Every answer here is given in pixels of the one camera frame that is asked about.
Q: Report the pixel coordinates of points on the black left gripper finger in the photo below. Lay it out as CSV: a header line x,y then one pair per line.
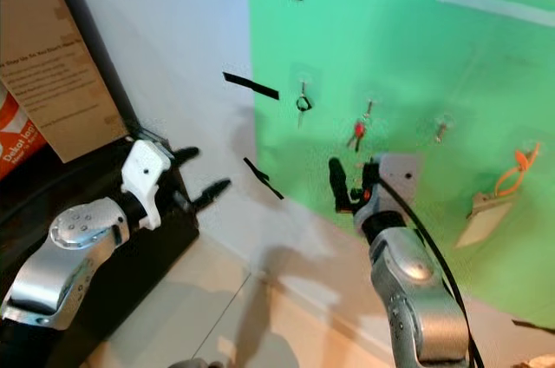
x,y
186,155
213,193

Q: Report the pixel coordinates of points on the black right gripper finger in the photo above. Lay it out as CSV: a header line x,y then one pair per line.
x,y
338,181
369,168

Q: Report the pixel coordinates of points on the red keys bunch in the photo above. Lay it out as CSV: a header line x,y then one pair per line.
x,y
358,131

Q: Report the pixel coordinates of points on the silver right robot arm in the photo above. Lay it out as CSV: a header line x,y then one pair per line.
x,y
412,290

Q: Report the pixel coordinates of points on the small silver key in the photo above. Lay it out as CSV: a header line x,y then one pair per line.
x,y
442,132

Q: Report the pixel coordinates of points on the brown cardboard box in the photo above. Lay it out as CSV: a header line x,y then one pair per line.
x,y
61,64

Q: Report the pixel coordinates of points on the orange white bag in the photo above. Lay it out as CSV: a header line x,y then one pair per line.
x,y
22,138

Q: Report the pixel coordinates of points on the grey robot leg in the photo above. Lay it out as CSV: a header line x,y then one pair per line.
x,y
208,363

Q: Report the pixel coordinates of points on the long white tape strip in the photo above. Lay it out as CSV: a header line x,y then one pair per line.
x,y
494,8

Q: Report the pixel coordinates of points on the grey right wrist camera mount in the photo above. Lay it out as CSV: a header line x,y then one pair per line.
x,y
401,177

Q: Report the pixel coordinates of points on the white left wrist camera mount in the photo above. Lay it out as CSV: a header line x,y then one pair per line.
x,y
146,179

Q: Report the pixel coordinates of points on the green wall sheet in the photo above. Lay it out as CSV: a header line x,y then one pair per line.
x,y
408,47

